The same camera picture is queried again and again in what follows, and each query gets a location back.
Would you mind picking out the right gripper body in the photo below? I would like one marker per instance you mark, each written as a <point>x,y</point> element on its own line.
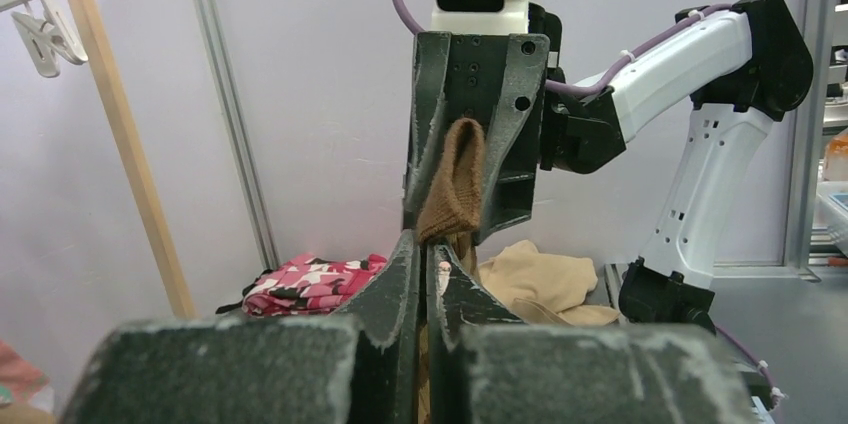
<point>499,82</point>

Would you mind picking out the pink camouflage bag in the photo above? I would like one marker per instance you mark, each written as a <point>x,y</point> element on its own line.
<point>306,285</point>

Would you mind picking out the beige cloth on floor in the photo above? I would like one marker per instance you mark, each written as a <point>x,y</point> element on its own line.
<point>543,288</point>

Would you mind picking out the pink patterned sock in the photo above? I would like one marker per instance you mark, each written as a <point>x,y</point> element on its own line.
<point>24,386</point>

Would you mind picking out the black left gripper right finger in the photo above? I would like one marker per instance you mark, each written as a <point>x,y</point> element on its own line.
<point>456,306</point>

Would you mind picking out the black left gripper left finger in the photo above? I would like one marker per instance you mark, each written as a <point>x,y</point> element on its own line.
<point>384,384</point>

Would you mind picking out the white plastic clip hanger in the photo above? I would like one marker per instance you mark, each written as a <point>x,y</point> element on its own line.
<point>47,33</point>

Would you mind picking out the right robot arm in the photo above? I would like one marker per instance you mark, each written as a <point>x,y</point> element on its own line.
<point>743,66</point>

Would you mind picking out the wooden rack frame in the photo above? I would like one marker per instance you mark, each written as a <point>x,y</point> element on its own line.
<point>108,81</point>

